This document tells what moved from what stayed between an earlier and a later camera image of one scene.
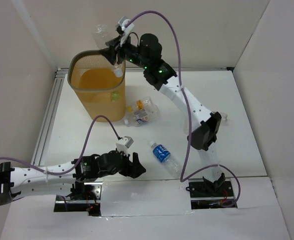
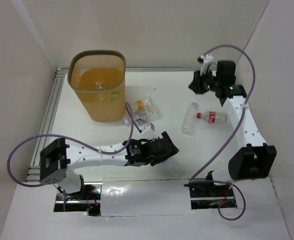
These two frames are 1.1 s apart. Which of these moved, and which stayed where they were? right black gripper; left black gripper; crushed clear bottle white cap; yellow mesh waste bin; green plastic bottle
Moved: right black gripper; crushed clear bottle white cap; left black gripper
Stayed: green plastic bottle; yellow mesh waste bin
